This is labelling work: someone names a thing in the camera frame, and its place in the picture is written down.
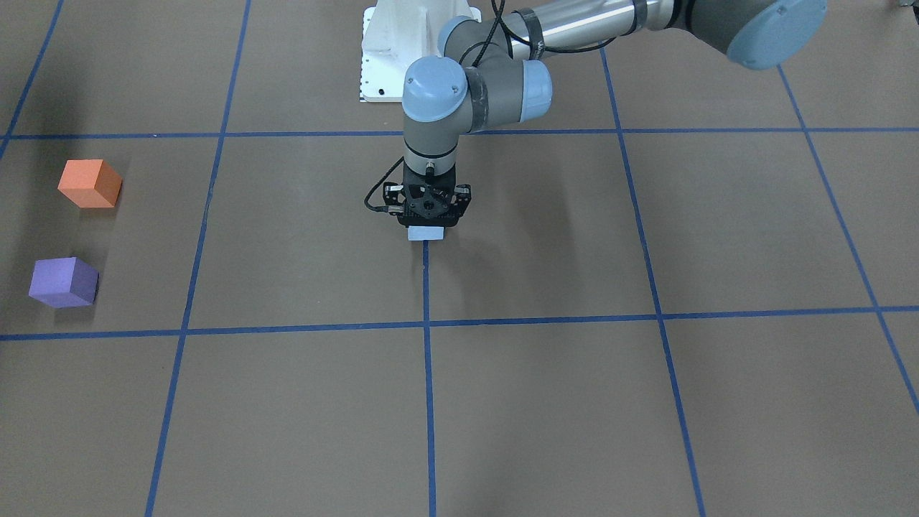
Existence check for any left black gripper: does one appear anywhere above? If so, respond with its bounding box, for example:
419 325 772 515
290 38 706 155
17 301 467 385
401 166 457 227

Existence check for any light blue foam block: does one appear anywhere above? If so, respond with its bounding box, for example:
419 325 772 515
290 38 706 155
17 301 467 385
407 225 446 242

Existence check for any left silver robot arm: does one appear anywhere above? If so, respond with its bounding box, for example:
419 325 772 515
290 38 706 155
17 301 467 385
370 1 828 228

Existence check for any orange foam block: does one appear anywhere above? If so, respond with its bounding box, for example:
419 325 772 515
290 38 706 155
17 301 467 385
57 159 123 209

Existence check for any purple foam block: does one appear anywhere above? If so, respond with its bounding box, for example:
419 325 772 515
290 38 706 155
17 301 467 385
29 256 99 308

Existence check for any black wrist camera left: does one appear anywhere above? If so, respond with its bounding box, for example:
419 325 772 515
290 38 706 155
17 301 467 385
383 181 472 227

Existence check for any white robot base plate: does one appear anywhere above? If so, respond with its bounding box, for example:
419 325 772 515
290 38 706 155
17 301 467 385
360 1 482 103

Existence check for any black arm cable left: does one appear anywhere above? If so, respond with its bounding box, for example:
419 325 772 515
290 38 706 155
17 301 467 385
363 0 611 213

